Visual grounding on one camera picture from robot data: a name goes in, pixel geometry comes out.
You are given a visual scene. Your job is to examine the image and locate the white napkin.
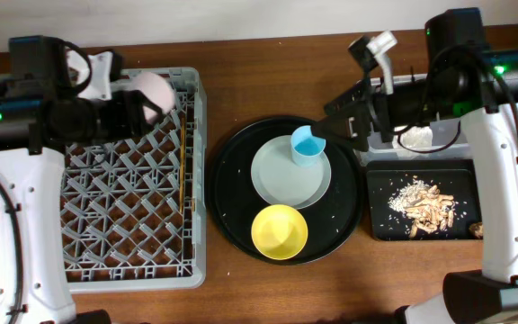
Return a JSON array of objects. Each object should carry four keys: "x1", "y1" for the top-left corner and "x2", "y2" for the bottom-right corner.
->
[{"x1": 392, "y1": 126, "x2": 433, "y2": 150}]

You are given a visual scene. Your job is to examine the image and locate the grey plate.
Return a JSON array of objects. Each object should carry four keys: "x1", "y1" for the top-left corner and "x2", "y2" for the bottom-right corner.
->
[{"x1": 251, "y1": 135, "x2": 332, "y2": 210}]

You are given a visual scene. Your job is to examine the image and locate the black rectangular tray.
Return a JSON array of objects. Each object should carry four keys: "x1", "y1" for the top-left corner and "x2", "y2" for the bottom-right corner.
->
[{"x1": 366, "y1": 159, "x2": 482, "y2": 241}]

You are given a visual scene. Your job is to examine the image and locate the food scraps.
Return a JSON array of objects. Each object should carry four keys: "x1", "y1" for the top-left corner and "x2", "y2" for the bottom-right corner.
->
[{"x1": 387, "y1": 175, "x2": 484, "y2": 239}]

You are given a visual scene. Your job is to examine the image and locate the wooden chopstick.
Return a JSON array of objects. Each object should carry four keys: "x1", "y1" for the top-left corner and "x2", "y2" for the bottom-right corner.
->
[{"x1": 179, "y1": 117, "x2": 186, "y2": 215}]

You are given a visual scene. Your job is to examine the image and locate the blue plastic cup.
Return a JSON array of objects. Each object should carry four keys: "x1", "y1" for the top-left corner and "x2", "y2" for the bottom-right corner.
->
[{"x1": 290, "y1": 125, "x2": 326, "y2": 167}]

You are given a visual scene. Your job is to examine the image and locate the pink plastic cup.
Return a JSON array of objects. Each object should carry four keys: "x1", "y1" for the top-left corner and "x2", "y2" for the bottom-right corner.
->
[{"x1": 127, "y1": 72, "x2": 175, "y2": 125}]

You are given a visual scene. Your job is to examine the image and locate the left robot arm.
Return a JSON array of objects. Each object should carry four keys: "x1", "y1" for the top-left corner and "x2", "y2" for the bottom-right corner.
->
[{"x1": 0, "y1": 35, "x2": 176, "y2": 323}]

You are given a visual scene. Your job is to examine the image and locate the yellow plastic bowl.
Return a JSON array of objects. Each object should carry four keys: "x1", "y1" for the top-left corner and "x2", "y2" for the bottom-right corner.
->
[{"x1": 251, "y1": 204, "x2": 308, "y2": 261}]

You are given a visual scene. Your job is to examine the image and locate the grey dishwasher rack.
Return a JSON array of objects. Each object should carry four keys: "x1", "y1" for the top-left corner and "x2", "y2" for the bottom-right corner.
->
[{"x1": 60, "y1": 67, "x2": 207, "y2": 294}]

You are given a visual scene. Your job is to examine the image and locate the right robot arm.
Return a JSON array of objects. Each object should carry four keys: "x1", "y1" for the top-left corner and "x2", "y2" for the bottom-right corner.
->
[{"x1": 313, "y1": 8, "x2": 518, "y2": 323}]

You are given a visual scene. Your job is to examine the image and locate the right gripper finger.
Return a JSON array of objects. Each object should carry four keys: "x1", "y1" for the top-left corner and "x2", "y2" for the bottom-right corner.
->
[
  {"x1": 324, "y1": 81, "x2": 373, "y2": 115},
  {"x1": 311, "y1": 110, "x2": 362, "y2": 142}
]

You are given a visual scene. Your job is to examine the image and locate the clear plastic bin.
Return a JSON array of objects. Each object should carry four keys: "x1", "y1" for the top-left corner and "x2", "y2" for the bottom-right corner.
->
[{"x1": 353, "y1": 74, "x2": 480, "y2": 166}]

